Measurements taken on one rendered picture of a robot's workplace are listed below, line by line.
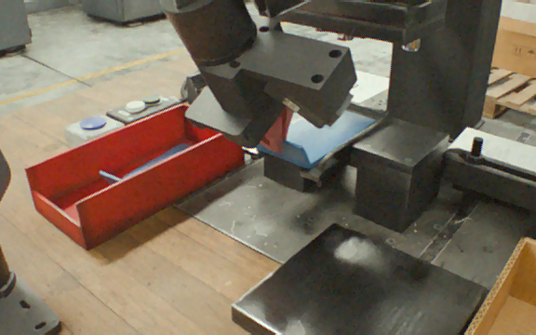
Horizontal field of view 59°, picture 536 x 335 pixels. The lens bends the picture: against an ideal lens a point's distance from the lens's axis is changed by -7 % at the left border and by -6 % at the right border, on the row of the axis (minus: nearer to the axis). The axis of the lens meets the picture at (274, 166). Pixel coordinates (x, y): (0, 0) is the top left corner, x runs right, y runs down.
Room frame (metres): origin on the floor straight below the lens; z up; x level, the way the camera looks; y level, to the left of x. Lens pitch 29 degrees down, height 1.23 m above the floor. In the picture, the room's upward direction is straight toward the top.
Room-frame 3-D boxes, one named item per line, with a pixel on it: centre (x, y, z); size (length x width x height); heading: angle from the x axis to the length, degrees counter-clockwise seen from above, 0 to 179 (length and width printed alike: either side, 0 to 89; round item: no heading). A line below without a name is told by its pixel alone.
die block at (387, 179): (0.54, -0.09, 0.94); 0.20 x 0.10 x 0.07; 51
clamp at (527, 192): (0.45, -0.25, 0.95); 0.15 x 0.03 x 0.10; 51
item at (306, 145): (0.50, -0.05, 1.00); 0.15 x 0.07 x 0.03; 141
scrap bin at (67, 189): (0.54, 0.17, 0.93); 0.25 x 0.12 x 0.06; 141
